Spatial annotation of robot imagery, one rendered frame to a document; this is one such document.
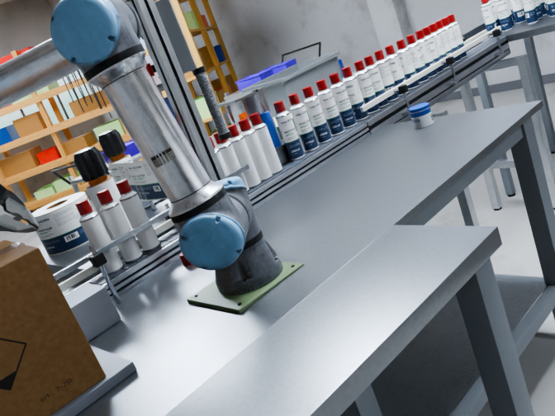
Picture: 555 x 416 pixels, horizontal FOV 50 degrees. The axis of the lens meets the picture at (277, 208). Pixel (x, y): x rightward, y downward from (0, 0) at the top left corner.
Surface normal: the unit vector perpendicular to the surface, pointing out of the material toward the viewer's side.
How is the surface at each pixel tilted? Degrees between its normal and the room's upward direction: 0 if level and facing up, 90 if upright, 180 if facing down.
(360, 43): 90
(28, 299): 90
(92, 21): 82
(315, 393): 0
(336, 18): 90
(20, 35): 90
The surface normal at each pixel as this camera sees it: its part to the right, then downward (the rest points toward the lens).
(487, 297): 0.65, -0.01
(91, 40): -0.11, 0.18
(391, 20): -0.68, 0.44
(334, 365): -0.35, -0.90
